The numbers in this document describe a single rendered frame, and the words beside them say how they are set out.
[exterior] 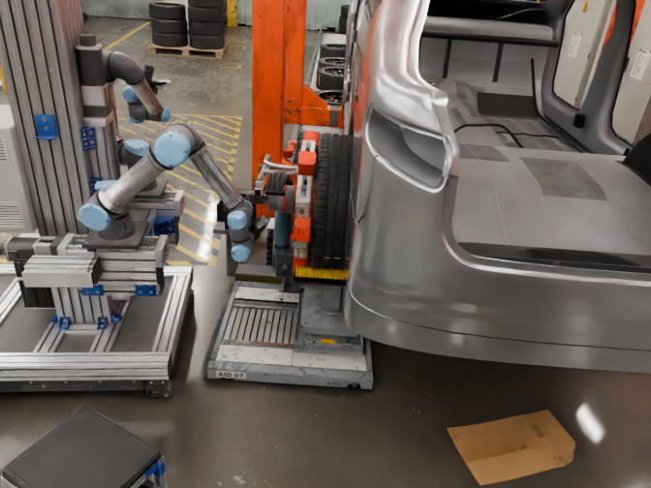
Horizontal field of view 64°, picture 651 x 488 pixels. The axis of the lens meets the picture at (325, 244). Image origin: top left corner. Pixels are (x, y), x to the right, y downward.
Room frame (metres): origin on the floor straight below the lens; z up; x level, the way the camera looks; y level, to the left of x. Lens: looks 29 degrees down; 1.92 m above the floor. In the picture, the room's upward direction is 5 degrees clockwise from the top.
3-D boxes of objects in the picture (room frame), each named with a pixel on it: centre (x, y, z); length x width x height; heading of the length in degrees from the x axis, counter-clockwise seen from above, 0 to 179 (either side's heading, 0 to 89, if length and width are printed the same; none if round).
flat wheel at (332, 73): (7.40, -0.02, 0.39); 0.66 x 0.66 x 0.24
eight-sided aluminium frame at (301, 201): (2.34, 0.12, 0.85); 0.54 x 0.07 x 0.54; 1
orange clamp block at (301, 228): (2.03, 0.11, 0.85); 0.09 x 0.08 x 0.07; 1
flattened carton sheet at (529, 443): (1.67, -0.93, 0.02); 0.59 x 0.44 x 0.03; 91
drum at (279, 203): (2.34, 0.19, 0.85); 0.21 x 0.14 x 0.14; 91
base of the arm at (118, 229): (1.93, 0.89, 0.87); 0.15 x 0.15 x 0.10
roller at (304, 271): (2.22, 0.02, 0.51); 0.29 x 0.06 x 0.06; 91
